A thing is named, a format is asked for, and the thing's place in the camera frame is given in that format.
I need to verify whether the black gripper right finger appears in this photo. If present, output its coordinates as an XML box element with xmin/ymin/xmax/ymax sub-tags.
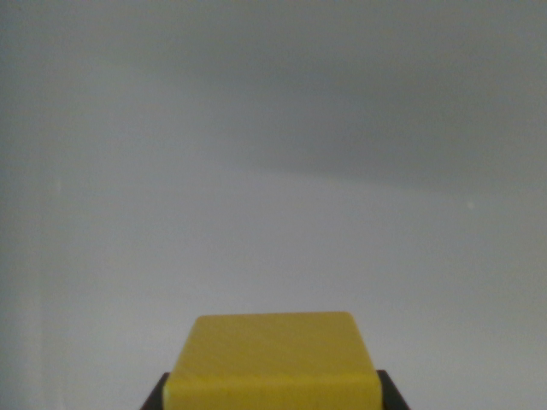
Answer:
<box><xmin>375</xmin><ymin>369</ymin><xmax>412</xmax><ymax>410</ymax></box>

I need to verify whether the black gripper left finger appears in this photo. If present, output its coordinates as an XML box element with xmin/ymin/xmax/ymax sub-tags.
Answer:
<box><xmin>138</xmin><ymin>372</ymin><xmax>172</xmax><ymax>410</ymax></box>

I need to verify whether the grey plastic tub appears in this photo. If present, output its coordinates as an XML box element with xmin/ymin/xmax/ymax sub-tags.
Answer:
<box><xmin>0</xmin><ymin>0</ymin><xmax>547</xmax><ymax>410</ymax></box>

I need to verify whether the yellow cube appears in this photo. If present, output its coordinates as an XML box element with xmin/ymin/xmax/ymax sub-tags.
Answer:
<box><xmin>162</xmin><ymin>311</ymin><xmax>383</xmax><ymax>410</ymax></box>

